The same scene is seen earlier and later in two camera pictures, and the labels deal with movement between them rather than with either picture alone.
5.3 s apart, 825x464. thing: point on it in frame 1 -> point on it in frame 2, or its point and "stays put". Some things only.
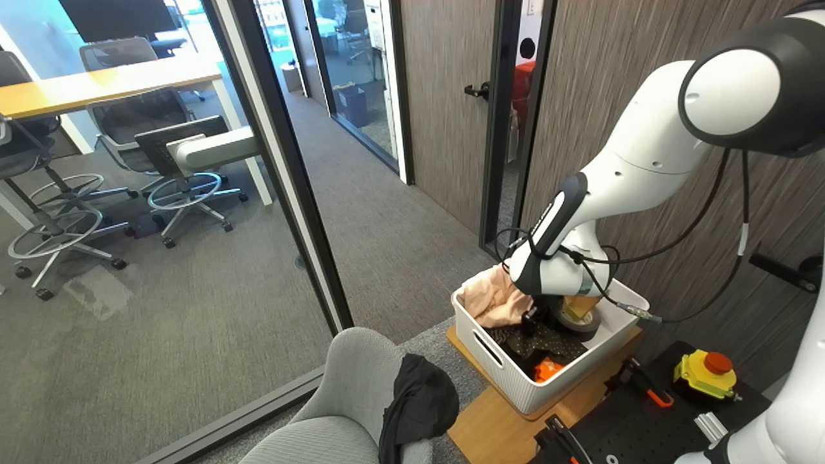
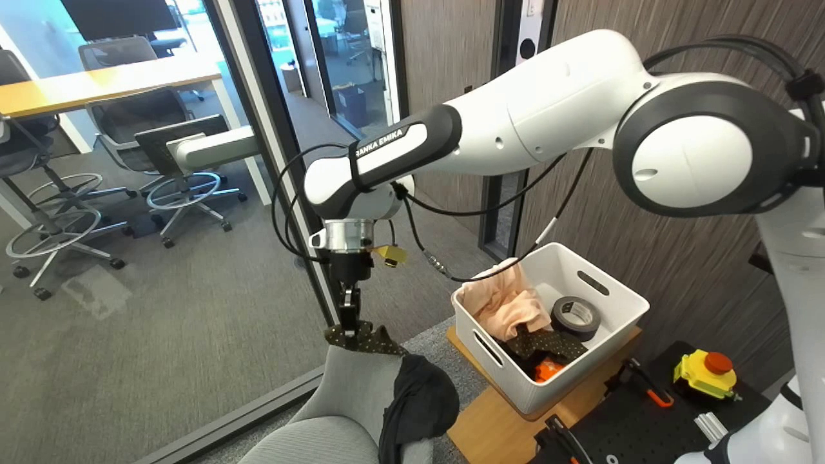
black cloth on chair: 420,407 stays put
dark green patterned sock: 536,335 -> 363,339
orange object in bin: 545,370 stays put
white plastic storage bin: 608,341 stays put
